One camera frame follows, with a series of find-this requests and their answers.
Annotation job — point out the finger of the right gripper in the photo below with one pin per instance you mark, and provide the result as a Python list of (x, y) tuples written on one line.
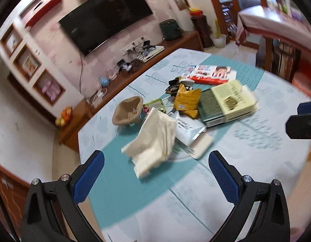
[(299, 126), (304, 108)]

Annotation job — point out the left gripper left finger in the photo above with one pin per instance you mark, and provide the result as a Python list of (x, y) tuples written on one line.
[(47, 204)]

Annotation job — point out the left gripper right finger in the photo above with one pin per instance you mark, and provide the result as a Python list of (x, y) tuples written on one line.
[(271, 222)]

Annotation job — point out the white small carton box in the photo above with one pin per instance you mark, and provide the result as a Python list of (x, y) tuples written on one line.
[(191, 135)]

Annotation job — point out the yellow snack wrapper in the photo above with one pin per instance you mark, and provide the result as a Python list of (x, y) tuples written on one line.
[(187, 101)]

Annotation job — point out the beige paper bag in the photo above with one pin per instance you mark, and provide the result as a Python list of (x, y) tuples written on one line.
[(154, 143)]

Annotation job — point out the brown paper pulp bowl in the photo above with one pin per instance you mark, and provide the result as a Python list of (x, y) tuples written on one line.
[(128, 111)]

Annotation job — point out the brown wooden door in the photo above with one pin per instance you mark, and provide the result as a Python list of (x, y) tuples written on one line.
[(13, 191)]

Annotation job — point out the green cream carton box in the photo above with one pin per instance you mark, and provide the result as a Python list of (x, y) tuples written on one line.
[(225, 103)]

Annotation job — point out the wooden tv cabinet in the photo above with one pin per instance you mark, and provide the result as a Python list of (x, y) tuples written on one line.
[(83, 112)]

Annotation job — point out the red white chocolate box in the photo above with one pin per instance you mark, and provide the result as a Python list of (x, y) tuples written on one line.
[(209, 74)]

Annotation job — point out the dining table pink cloth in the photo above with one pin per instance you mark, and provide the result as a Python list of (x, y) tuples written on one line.
[(287, 41)]

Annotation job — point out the fruit bowl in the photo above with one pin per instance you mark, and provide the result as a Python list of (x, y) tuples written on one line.
[(65, 117)]

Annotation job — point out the patterned light blue tablecloth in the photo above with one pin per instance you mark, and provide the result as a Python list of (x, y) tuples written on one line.
[(180, 200)]

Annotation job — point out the pink dumbbells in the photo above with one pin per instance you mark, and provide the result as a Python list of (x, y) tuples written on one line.
[(51, 90)]

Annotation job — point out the dark wicker stand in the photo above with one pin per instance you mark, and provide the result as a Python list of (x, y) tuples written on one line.
[(201, 25)]

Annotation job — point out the framed picture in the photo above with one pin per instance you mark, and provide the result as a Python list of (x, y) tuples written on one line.
[(30, 65)]

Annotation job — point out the dark green air fryer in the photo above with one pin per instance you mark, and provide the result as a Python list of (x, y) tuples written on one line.
[(170, 30)]

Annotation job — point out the white set-top box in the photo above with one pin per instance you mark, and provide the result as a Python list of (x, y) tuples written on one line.
[(151, 52)]

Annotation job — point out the black wall television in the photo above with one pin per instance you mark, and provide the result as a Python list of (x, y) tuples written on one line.
[(96, 21)]

